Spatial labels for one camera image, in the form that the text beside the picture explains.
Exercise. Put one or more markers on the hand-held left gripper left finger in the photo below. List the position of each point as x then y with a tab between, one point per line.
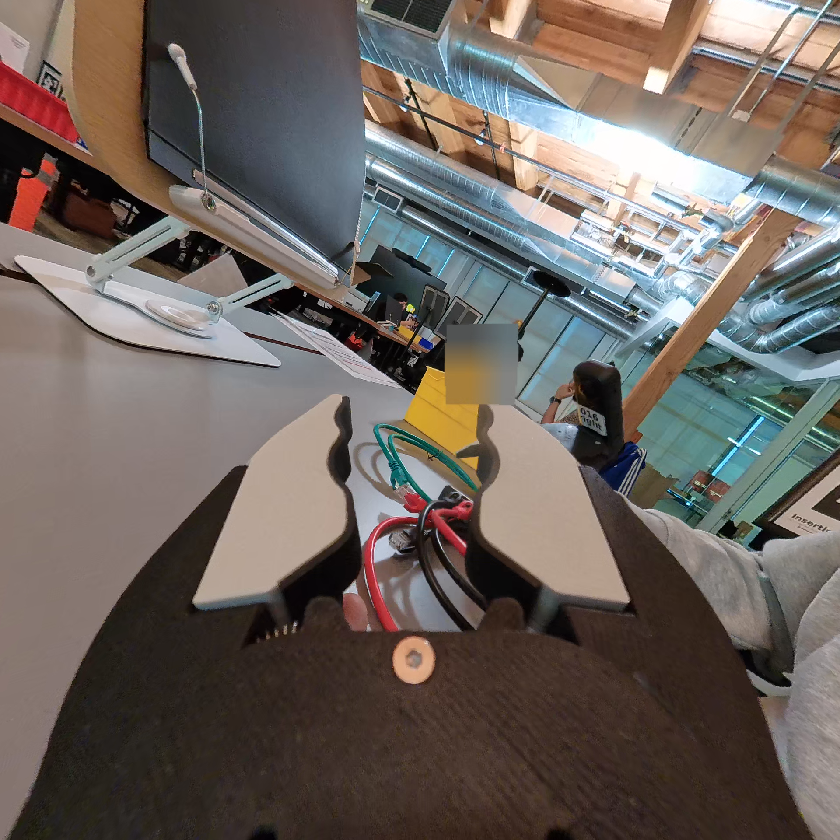
275	512

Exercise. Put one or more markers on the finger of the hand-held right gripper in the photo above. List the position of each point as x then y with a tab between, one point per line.
559	436

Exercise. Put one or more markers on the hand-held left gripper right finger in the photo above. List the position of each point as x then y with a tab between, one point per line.
544	525

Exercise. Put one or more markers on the black network splitter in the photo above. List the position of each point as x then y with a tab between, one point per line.
451	493

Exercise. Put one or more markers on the yellow plastic bin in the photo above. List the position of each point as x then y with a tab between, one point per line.
439	420

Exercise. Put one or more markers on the person's right forearm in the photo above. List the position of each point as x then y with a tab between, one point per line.
709	564

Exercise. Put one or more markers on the grey desk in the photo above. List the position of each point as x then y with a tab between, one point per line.
131	426

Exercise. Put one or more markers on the person's left hand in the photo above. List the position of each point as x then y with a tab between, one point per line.
356	613

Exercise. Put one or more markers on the blue striped jacket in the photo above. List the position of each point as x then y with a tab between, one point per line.
627	466

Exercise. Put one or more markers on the black pole lamp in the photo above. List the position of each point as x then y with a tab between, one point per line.
550	283

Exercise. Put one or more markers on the printed paper sheet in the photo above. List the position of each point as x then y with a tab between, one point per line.
341	358

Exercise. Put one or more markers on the grey ceiling pipes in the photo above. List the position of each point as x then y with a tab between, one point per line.
787	289

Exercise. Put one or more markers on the printed sign board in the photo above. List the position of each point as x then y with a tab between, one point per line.
820	505

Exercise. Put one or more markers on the white tilting stand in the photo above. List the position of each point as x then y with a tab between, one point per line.
98	308

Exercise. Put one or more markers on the person's grey sweatshirt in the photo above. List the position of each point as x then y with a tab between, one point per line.
814	754

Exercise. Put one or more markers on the black panel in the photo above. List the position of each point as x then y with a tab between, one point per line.
262	98

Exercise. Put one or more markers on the wooden background table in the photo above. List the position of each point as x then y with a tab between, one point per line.
46	141

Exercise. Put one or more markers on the wooden board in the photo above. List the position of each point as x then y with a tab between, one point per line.
105	98

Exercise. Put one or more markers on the red plastic bin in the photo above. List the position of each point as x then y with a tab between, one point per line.
33	105

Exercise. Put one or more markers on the black white marker sign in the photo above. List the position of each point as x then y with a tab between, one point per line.
54	80

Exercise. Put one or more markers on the wooden support post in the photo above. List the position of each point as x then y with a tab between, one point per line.
709	321

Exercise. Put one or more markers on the spiral metal air duct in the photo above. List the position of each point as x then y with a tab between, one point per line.
459	177

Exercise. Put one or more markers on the large metal air duct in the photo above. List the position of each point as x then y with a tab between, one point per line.
479	59

